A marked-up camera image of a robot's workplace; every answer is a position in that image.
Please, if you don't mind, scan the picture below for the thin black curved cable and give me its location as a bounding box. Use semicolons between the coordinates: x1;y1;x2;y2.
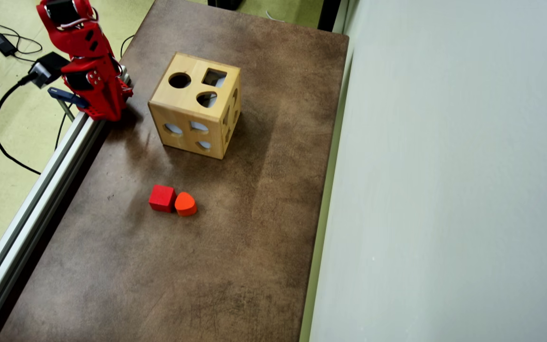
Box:
120;34;135;60

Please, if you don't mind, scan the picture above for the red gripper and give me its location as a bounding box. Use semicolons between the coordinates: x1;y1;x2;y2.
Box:
62;57;134;119

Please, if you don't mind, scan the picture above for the blue bar clamp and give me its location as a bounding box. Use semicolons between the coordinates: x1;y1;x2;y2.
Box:
47;87;90;122

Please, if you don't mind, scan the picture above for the orange rounded triangle block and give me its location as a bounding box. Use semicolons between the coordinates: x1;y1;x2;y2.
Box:
174;191;198;217

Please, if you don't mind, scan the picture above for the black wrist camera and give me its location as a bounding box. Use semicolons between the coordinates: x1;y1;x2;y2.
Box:
29;51;71;89

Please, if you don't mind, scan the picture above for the red cube block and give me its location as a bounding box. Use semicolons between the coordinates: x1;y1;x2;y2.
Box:
149;184;177;213

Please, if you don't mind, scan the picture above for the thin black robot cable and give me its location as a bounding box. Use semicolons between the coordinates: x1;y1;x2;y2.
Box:
54;112;68;152

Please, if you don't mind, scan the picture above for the black power adapter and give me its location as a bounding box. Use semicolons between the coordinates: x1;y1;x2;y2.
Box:
0;33;18;57

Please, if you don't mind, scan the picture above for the black box-shaped object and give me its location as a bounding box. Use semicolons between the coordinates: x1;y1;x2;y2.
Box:
207;0;245;11

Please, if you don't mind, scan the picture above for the black vertical post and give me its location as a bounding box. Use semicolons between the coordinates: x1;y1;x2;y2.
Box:
318;0;341;33

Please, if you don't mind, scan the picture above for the aluminium profile rail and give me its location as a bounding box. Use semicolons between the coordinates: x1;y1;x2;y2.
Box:
0;112;108;342

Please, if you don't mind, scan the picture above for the wooden shape sorter box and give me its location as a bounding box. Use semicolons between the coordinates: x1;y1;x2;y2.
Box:
0;0;350;342
148;51;242;160

